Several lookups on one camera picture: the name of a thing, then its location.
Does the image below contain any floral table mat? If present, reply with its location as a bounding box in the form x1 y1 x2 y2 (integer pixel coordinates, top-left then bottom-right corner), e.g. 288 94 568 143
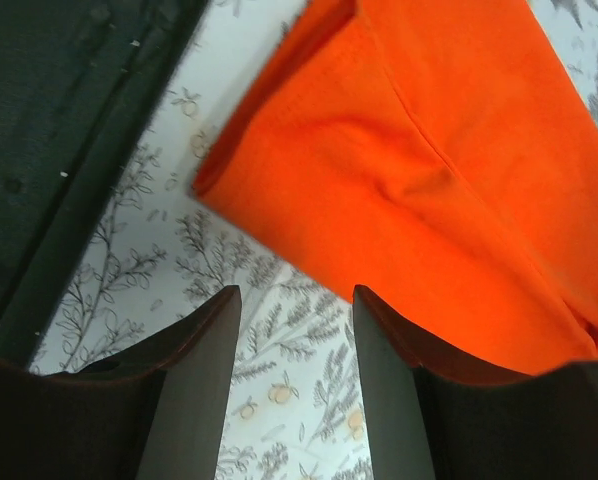
30 1 373 479

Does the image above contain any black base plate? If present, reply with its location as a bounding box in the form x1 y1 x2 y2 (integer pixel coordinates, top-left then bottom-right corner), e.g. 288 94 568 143
0 1 207 366

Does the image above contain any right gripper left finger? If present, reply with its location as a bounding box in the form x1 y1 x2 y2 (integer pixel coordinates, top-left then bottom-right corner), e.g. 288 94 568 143
0 286 241 479

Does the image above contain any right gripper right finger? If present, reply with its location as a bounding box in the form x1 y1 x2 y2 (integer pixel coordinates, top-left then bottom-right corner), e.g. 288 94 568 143
353 286 598 479

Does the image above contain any orange t shirt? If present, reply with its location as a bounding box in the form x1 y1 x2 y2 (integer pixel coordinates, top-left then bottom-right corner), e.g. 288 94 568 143
193 0 598 374

